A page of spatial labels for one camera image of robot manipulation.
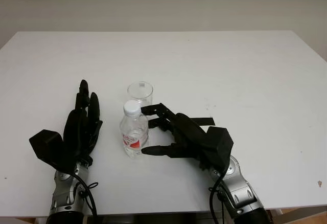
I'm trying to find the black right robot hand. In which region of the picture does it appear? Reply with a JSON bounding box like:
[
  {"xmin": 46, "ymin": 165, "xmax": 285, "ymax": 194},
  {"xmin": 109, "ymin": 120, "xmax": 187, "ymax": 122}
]
[{"xmin": 141, "ymin": 103, "xmax": 218, "ymax": 169}]

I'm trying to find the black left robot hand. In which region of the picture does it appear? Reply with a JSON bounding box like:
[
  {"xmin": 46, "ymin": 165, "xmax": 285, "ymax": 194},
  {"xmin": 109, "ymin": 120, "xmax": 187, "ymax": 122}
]
[{"xmin": 63, "ymin": 79, "xmax": 103, "ymax": 167}]

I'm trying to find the white table leg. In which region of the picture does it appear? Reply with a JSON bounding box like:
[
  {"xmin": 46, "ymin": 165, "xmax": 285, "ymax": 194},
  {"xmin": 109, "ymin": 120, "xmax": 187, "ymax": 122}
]
[{"xmin": 267, "ymin": 208, "xmax": 283, "ymax": 219}]

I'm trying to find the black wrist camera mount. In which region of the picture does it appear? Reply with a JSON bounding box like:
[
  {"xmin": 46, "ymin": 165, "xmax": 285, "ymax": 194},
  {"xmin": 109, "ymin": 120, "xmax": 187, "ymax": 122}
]
[
  {"xmin": 201, "ymin": 126, "xmax": 234, "ymax": 175},
  {"xmin": 29, "ymin": 129, "xmax": 78, "ymax": 175}
]

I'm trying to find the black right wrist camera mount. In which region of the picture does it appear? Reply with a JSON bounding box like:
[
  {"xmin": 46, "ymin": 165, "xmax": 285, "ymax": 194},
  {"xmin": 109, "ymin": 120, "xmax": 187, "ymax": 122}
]
[{"xmin": 201, "ymin": 126, "xmax": 234, "ymax": 175}]

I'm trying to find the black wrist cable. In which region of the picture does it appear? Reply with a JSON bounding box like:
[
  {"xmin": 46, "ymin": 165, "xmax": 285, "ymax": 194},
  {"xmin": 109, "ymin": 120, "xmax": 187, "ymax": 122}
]
[
  {"xmin": 71, "ymin": 173, "xmax": 100, "ymax": 224},
  {"xmin": 207, "ymin": 174, "xmax": 228, "ymax": 224}
]

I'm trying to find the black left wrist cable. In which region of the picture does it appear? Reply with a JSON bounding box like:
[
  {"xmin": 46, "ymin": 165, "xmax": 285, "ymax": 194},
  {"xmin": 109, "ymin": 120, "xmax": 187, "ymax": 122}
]
[{"xmin": 71, "ymin": 173, "xmax": 100, "ymax": 224}]

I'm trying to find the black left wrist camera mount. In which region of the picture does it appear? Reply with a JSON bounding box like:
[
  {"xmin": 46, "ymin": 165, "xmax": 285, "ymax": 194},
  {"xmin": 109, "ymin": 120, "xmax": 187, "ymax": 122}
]
[{"xmin": 29, "ymin": 129, "xmax": 78, "ymax": 175}]

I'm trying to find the clear glass cup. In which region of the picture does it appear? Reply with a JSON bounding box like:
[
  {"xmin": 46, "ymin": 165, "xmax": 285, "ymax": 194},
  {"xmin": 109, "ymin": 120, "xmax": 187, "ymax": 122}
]
[{"xmin": 127, "ymin": 81, "xmax": 154, "ymax": 108}]

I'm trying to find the clear plastic water bottle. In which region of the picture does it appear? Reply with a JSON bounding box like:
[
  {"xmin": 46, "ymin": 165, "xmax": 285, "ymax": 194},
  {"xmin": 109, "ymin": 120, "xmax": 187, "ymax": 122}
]
[{"xmin": 119, "ymin": 100, "xmax": 150, "ymax": 159}]

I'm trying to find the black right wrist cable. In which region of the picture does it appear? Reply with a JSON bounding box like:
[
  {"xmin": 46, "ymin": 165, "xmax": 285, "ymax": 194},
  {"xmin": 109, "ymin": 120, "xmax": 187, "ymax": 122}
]
[{"xmin": 207, "ymin": 174, "xmax": 228, "ymax": 224}]

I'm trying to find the black tape strip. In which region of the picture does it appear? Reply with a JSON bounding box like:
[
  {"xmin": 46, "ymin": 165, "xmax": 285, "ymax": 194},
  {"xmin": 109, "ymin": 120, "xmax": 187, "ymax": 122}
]
[{"xmin": 190, "ymin": 117, "xmax": 215, "ymax": 127}]

